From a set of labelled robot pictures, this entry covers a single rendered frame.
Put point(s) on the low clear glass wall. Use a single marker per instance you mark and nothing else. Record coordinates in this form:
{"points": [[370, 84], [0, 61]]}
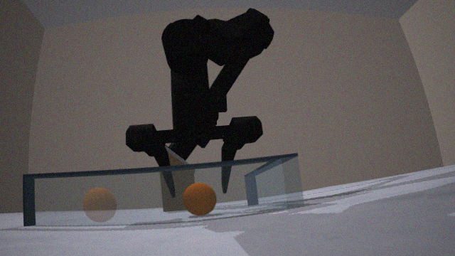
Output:
{"points": [[164, 196]]}

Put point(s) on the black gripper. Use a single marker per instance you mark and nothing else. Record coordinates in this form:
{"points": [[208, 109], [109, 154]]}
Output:
{"points": [[240, 131]]}

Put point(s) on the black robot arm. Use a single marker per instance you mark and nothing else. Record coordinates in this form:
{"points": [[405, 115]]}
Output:
{"points": [[189, 43]]}

